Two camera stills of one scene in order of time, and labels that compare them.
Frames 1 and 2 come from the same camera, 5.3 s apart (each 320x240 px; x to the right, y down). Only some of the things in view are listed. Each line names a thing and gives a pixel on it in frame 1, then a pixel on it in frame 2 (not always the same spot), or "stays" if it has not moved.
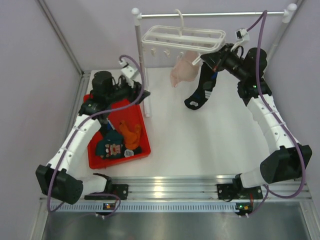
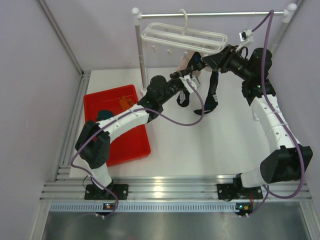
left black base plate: x=121 y=190 stays
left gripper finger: x=145 y=93 -> x=180 y=73
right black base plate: x=230 y=191 stays
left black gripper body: x=128 y=92 -> x=174 y=85
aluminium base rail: x=200 y=187 stays
